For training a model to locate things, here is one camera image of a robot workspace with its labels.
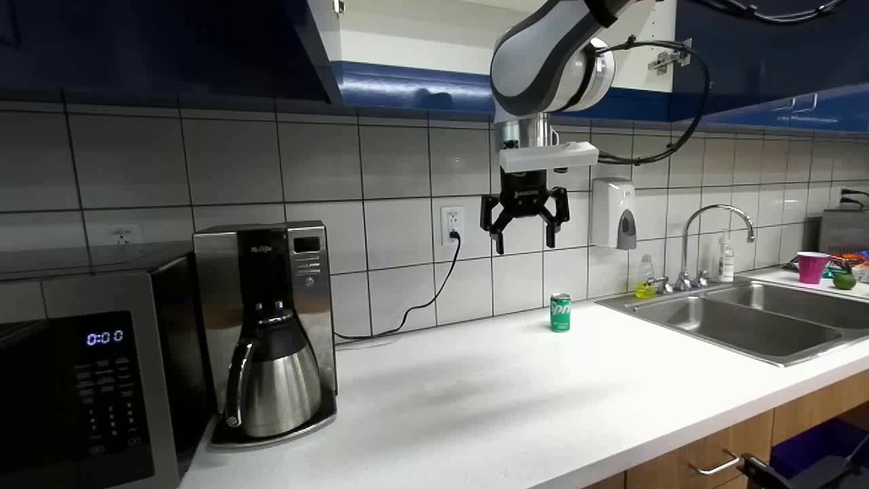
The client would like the black cable loop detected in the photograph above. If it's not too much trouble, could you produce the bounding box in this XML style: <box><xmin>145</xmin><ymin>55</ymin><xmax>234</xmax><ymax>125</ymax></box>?
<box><xmin>700</xmin><ymin>0</ymin><xmax>849</xmax><ymax>28</ymax></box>

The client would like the blue wall cupboard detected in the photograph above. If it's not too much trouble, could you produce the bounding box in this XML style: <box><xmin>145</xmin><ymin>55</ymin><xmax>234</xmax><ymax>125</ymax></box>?
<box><xmin>0</xmin><ymin>0</ymin><xmax>869</xmax><ymax>137</ymax></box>

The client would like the white wall outlet with plug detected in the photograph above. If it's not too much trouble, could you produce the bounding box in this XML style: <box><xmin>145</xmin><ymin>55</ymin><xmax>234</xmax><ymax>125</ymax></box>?
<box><xmin>436</xmin><ymin>205</ymin><xmax>468</xmax><ymax>250</ymax></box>

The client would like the white wall soap dispenser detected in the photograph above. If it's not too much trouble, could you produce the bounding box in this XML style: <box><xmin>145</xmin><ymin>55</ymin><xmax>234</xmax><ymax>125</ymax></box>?
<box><xmin>593</xmin><ymin>179</ymin><xmax>641</xmax><ymax>252</ymax></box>

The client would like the black power cord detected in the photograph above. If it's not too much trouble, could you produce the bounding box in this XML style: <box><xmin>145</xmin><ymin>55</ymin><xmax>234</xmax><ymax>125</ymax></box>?
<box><xmin>333</xmin><ymin>229</ymin><xmax>465</xmax><ymax>346</ymax></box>

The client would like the small white bottle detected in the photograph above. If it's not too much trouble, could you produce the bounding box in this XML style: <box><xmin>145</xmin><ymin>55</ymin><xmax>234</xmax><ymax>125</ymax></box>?
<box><xmin>719</xmin><ymin>237</ymin><xmax>738</xmax><ymax>285</ymax></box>

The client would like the blue bin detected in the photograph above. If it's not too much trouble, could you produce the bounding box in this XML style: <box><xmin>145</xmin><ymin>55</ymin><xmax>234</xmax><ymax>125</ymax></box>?
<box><xmin>768</xmin><ymin>417</ymin><xmax>869</xmax><ymax>485</ymax></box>

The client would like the stainless black coffee maker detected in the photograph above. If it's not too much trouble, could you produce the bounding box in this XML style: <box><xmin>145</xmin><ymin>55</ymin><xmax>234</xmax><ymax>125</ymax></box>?
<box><xmin>193</xmin><ymin>220</ymin><xmax>340</xmax><ymax>448</ymax></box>

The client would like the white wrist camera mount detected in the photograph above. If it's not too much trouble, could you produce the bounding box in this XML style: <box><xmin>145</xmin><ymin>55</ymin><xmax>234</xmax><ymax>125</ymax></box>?
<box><xmin>498</xmin><ymin>140</ymin><xmax>599</xmax><ymax>176</ymax></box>

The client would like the grey countertop appliance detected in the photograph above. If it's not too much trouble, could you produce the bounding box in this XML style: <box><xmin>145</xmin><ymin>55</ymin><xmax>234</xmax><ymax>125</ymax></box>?
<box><xmin>817</xmin><ymin>187</ymin><xmax>869</xmax><ymax>256</ymax></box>

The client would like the stainless steel microwave oven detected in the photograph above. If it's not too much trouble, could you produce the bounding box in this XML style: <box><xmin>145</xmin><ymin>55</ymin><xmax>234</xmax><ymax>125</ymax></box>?
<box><xmin>0</xmin><ymin>250</ymin><xmax>214</xmax><ymax>489</ymax></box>

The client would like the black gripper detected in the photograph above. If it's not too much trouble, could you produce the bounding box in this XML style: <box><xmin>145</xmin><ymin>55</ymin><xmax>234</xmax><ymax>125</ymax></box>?
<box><xmin>477</xmin><ymin>167</ymin><xmax>572</xmax><ymax>259</ymax></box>

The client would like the yellow-green dish soap bottle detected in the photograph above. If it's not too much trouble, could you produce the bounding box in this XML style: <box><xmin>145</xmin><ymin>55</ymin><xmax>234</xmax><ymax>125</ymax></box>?
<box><xmin>632</xmin><ymin>252</ymin><xmax>660</xmax><ymax>301</ymax></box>

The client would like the pink cup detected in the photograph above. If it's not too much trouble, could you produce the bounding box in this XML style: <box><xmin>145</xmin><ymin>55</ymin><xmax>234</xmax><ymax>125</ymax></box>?
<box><xmin>792</xmin><ymin>250</ymin><xmax>834</xmax><ymax>289</ymax></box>

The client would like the black object with handle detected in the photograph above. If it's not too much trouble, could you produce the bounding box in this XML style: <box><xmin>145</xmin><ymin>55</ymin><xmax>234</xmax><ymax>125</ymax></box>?
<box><xmin>734</xmin><ymin>448</ymin><xmax>869</xmax><ymax>489</ymax></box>

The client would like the chrome kitchen faucet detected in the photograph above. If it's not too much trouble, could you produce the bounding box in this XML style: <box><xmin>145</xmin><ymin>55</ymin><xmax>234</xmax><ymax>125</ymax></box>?
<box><xmin>660</xmin><ymin>202</ymin><xmax>757</xmax><ymax>297</ymax></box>

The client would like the metal cupboard door hinge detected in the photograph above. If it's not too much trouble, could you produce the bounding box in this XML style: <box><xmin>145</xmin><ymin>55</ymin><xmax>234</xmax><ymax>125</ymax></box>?
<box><xmin>646</xmin><ymin>35</ymin><xmax>696</xmax><ymax>77</ymax></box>

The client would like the metal drawer handle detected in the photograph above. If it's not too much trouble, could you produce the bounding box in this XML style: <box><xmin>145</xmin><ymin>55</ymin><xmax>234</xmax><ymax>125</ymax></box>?
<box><xmin>686</xmin><ymin>451</ymin><xmax>746</xmax><ymax>482</ymax></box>

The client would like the stainless steel double sink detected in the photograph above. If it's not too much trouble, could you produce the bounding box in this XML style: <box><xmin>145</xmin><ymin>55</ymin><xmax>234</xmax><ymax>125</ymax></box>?
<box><xmin>599</xmin><ymin>279</ymin><xmax>869</xmax><ymax>368</ymax></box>

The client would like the green soda can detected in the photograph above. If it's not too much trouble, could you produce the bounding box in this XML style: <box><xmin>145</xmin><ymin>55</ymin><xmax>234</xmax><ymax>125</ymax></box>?
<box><xmin>549</xmin><ymin>290</ymin><xmax>572</xmax><ymax>334</ymax></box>

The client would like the stainless steel coffee carafe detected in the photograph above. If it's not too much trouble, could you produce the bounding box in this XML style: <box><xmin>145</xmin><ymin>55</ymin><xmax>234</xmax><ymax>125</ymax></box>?
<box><xmin>223</xmin><ymin>311</ymin><xmax>325</xmax><ymax>440</ymax></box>

